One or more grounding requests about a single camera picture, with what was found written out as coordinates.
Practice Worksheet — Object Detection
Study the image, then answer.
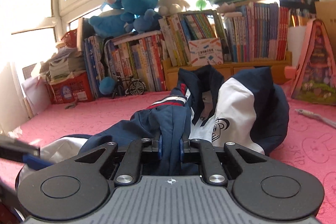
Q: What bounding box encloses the miniature black bicycle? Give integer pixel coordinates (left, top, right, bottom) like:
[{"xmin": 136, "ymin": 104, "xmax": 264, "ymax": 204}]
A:
[{"xmin": 112, "ymin": 76, "xmax": 146, "ymax": 98}]

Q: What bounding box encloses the blue Doraemon plush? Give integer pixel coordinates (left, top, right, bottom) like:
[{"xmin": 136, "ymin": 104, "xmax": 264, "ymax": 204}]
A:
[{"xmin": 104, "ymin": 0, "xmax": 161, "ymax": 34}]

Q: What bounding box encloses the left row of books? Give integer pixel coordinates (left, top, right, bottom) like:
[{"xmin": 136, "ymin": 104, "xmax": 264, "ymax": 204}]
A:
[{"xmin": 81, "ymin": 31, "xmax": 167, "ymax": 98}]

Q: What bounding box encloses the small grey clip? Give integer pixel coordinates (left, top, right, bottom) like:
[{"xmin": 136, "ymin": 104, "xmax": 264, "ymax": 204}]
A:
[{"xmin": 65, "ymin": 102, "xmax": 77, "ymax": 109}]

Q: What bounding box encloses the stack of papers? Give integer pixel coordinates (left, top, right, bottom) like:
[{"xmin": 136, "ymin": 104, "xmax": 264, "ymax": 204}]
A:
[{"xmin": 39, "ymin": 47, "xmax": 85, "ymax": 81}]

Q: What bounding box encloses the white pencil print box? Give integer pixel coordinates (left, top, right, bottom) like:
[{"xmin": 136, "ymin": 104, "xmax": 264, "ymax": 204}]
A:
[{"xmin": 189, "ymin": 38, "xmax": 224, "ymax": 67}]

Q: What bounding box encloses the navy and white jacket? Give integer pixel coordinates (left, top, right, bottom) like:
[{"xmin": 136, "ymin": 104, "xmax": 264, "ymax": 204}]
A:
[{"xmin": 15, "ymin": 64, "xmax": 290, "ymax": 188}]

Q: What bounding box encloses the middle row of books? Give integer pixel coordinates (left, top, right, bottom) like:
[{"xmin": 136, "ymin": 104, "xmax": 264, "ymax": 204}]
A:
[{"xmin": 158, "ymin": 10, "xmax": 233, "ymax": 67}]

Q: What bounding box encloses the blue whale plush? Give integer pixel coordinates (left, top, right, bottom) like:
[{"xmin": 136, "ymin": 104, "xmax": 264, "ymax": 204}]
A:
[{"xmin": 89, "ymin": 9, "xmax": 134, "ymax": 38}]

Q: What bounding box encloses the red mesh basket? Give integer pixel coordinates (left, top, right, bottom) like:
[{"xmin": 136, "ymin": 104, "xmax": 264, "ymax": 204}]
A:
[{"xmin": 61, "ymin": 29, "xmax": 77, "ymax": 48}]

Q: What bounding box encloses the wooden desk organizer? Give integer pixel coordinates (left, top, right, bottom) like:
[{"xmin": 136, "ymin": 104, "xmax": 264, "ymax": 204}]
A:
[{"xmin": 163, "ymin": 51, "xmax": 292, "ymax": 90}]

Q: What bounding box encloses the pink triangular toy house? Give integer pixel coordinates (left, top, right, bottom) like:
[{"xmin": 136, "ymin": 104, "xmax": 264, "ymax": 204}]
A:
[{"xmin": 284, "ymin": 19, "xmax": 335, "ymax": 105}]

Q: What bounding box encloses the row of books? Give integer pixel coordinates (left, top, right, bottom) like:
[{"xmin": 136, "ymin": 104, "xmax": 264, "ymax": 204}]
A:
[
  {"xmin": 81, "ymin": 31, "xmax": 167, "ymax": 98},
  {"xmin": 158, "ymin": 10, "xmax": 233, "ymax": 67},
  {"xmin": 224, "ymin": 3, "xmax": 289, "ymax": 63}
]

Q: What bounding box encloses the brown cardboard box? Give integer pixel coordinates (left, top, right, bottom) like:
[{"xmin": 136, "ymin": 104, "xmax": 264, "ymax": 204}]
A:
[{"xmin": 315, "ymin": 1, "xmax": 336, "ymax": 31}]

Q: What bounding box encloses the grey lanyard cord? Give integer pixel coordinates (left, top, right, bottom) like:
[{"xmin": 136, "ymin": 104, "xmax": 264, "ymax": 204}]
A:
[{"xmin": 294, "ymin": 108, "xmax": 336, "ymax": 129}]

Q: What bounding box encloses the red plastic crate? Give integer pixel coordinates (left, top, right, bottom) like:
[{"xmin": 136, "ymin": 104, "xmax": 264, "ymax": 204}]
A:
[{"xmin": 46, "ymin": 72, "xmax": 95, "ymax": 104}]

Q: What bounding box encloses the right row of books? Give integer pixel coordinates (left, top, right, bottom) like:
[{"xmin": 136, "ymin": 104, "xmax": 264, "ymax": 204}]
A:
[{"xmin": 224, "ymin": 3, "xmax": 289, "ymax": 63}]

